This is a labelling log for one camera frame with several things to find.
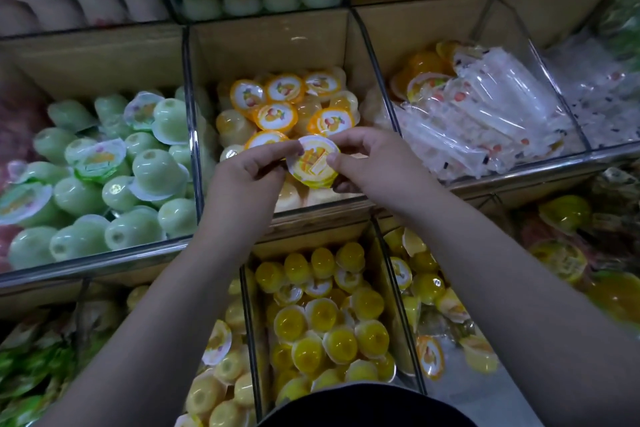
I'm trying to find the pile of white jelly sticks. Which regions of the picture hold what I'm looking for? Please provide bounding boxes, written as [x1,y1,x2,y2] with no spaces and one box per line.
[545,31,640,153]

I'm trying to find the pile of orange-lid jelly cups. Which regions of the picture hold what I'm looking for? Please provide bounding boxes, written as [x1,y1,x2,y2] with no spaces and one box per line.
[215,66,366,213]

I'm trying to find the person's left hand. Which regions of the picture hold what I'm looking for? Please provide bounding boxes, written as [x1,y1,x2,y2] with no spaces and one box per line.
[200,138,306,248]

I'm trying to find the long green vegetable packets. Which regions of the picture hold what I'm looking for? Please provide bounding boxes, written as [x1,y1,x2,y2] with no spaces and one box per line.
[600,0,640,53]

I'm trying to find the person's left forearm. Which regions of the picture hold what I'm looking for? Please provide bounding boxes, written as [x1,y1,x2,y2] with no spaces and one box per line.
[40,226,266,427]

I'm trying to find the pile of pale yellow jelly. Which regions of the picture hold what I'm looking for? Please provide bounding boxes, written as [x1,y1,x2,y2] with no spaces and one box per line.
[175,276,259,427]

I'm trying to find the pile of yellow jelly cups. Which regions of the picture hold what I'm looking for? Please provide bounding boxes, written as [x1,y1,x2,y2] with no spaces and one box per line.
[253,242,396,405]

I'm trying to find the person's right forearm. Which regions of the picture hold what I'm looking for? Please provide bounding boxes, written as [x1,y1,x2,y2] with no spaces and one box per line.
[400,191,640,427]

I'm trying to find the single orange-lid jelly cup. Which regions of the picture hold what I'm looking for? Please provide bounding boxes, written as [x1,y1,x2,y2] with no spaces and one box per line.
[287,134,343,191]

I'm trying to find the black shirt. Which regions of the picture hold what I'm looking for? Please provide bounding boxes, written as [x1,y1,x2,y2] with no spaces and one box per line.
[260,384,481,427]

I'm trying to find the pile of clear packets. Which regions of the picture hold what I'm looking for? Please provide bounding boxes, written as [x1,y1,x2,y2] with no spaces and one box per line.
[365,39,591,183]

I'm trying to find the pile of green jelly cups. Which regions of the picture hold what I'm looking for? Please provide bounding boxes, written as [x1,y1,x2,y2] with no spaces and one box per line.
[0,89,201,271]

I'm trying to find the green juice pouches pile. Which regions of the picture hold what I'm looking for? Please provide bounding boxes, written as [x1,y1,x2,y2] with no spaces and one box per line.
[0,302,121,427]

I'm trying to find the pile of pastel jelly cups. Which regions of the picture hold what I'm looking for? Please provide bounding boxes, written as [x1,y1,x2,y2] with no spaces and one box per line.
[385,226,501,383]

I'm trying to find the person's right hand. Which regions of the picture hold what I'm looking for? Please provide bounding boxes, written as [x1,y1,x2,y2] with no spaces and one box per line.
[325,124,441,218]

